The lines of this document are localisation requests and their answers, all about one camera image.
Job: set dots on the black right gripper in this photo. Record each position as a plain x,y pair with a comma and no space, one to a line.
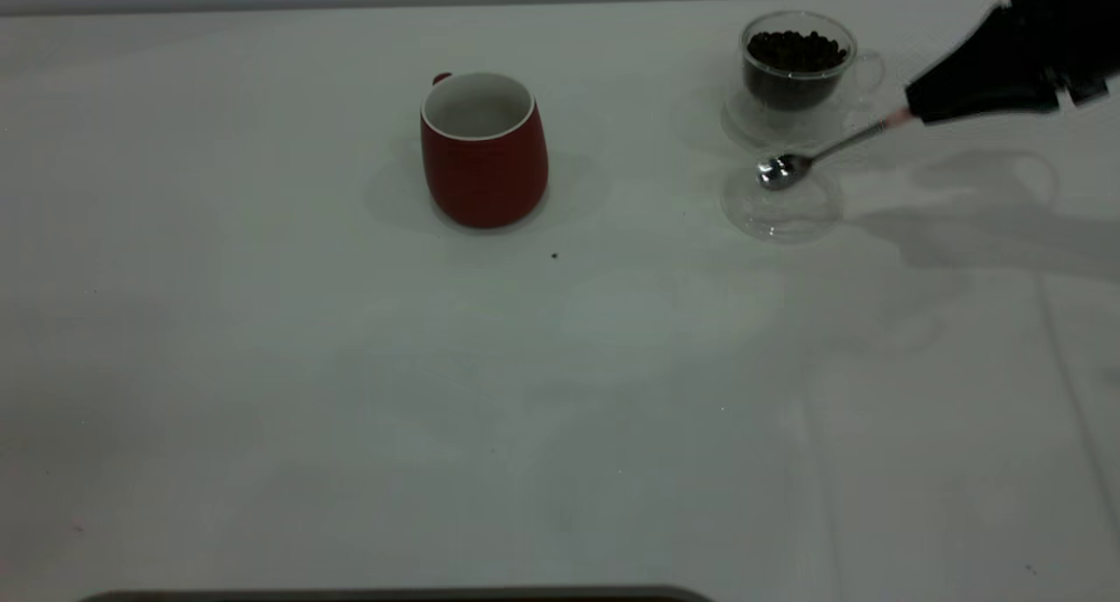
1081,24

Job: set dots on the red ceramic mug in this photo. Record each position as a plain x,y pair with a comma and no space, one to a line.
486,178

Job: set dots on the clear glass saucer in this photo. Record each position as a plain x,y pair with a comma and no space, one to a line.
744,129

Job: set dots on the dark coffee beans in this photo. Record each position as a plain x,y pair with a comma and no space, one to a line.
792,73

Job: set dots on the clear round glass lid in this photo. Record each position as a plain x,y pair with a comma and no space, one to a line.
781,217

